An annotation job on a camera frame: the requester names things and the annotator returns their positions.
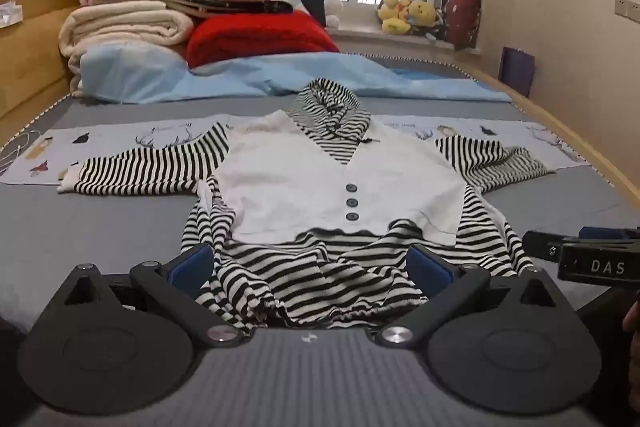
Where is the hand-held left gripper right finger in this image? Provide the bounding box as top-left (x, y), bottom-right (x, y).
top-left (375, 244), bottom-right (576, 350)

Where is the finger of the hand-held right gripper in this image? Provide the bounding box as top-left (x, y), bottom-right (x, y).
top-left (579, 226), bottom-right (640, 242)
top-left (522, 231), bottom-right (566, 264)

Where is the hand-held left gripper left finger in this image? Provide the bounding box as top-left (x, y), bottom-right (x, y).
top-left (50, 242), bottom-right (243, 349)

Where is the black white striped hooded sweater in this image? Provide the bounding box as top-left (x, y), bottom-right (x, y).
top-left (57, 78), bottom-right (556, 328)

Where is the person's right hand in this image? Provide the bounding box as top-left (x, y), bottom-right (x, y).
top-left (621, 299), bottom-right (640, 334)

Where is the grey bed sheet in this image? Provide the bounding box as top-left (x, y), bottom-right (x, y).
top-left (0, 52), bottom-right (640, 338)

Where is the lamp printed bed sheet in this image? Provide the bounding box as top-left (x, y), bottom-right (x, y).
top-left (0, 114), bottom-right (591, 185)

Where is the light blue sheet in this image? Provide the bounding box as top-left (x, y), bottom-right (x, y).
top-left (80, 44), bottom-right (513, 104)

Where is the red blanket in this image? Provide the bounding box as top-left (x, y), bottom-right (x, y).
top-left (185, 11), bottom-right (341, 68)

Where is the red cushion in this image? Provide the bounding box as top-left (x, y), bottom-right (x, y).
top-left (445, 0), bottom-right (482, 50)

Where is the cream rolled blanket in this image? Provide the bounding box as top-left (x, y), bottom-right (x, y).
top-left (59, 1), bottom-right (195, 96)

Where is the dark trimmed folded cloth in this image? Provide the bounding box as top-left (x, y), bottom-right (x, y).
top-left (165, 0), bottom-right (293, 18)

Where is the white plush toy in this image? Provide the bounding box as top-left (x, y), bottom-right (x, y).
top-left (325, 0), bottom-right (346, 28)

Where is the tissue box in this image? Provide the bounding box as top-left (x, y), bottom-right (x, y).
top-left (0, 2), bottom-right (23, 28)

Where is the wooden bed frame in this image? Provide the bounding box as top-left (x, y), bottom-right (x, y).
top-left (0, 0), bottom-right (640, 208)

